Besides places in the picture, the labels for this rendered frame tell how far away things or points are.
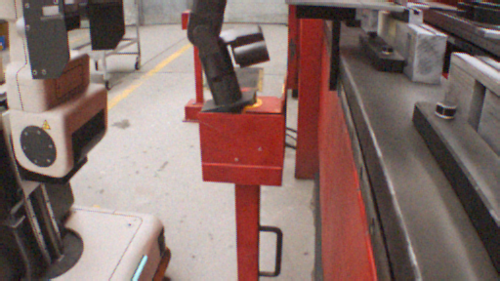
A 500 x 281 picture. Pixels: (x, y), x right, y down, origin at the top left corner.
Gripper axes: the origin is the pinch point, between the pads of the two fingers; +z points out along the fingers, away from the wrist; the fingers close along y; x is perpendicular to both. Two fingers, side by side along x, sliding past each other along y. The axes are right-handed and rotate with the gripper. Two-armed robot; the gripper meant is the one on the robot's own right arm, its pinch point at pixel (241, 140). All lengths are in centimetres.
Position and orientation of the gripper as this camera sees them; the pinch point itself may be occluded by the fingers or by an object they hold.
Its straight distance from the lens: 76.6
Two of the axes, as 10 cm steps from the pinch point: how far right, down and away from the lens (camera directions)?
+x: 1.2, -4.3, 9.0
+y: 9.6, -2.0, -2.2
